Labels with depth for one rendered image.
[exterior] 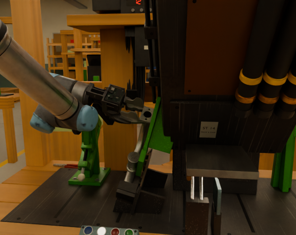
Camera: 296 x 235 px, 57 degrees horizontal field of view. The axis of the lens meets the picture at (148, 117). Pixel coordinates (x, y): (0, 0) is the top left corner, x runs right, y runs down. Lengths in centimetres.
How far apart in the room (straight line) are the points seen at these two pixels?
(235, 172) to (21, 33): 105
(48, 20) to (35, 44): 1059
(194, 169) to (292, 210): 47
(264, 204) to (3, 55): 88
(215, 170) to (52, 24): 1138
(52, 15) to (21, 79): 1122
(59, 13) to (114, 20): 1072
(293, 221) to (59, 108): 75
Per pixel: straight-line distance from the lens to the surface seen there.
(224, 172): 65
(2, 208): 110
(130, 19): 105
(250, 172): 66
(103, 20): 107
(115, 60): 118
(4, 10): 1278
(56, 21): 1178
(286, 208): 104
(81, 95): 88
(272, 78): 60
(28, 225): 92
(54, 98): 72
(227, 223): 90
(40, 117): 88
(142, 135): 96
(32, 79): 67
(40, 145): 137
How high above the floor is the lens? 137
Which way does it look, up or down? 12 degrees down
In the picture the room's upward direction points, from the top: straight up
